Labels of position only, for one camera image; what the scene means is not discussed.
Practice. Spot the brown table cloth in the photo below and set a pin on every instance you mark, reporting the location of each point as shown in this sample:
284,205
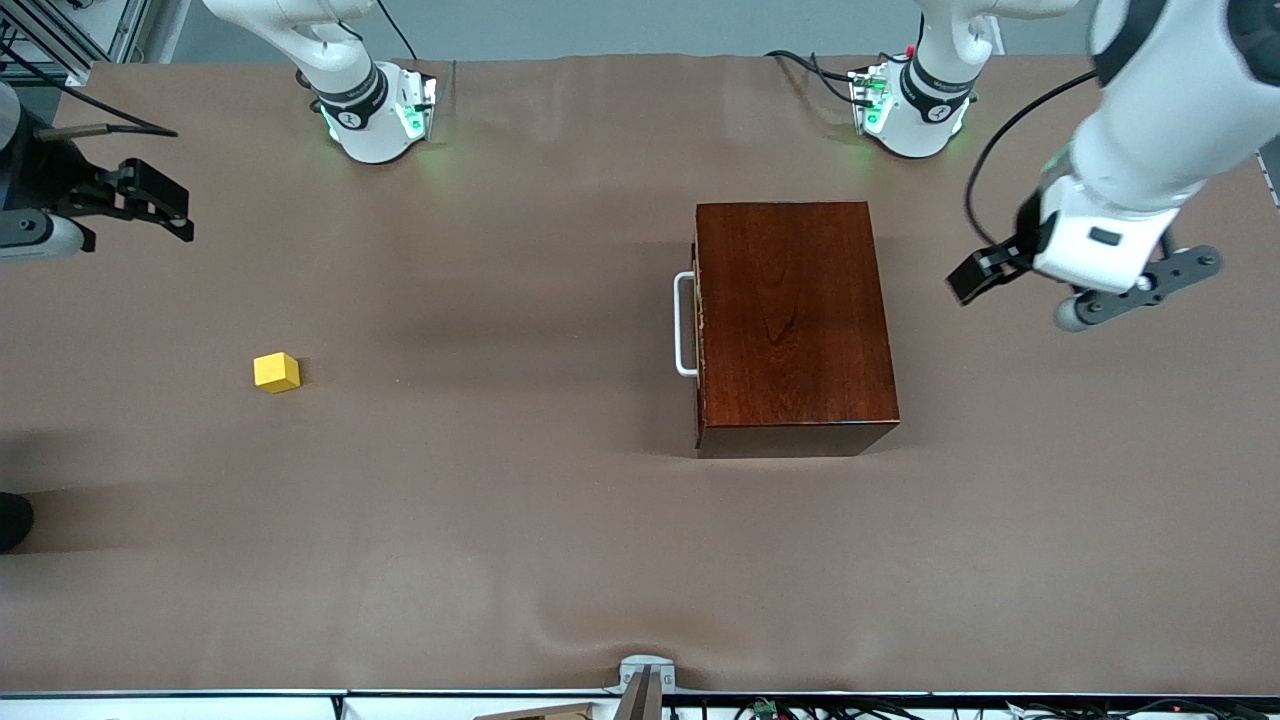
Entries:
500,500

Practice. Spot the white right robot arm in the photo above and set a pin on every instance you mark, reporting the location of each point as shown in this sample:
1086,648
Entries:
365,135

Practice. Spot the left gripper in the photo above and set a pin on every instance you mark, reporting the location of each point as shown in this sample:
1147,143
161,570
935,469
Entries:
1024,240

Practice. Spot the grey metal camera bracket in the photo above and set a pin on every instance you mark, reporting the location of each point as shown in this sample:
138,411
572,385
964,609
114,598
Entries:
645,675

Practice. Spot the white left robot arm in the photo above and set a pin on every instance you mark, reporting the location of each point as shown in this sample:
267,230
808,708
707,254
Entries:
1160,110

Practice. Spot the black round object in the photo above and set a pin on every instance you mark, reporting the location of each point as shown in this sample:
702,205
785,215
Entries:
12,520

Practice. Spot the brown flat board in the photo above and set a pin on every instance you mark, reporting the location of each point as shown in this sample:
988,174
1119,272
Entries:
545,712

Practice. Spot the dark brown wooden cabinet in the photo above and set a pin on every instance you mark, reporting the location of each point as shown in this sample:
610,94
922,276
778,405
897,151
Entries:
795,320

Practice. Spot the aluminium frame structure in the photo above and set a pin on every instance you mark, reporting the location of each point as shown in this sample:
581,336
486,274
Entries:
60,30

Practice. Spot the yellow block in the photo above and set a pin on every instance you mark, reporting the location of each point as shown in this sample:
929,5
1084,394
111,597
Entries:
276,372

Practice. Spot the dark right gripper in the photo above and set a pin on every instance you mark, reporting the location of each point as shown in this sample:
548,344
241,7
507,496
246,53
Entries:
45,178

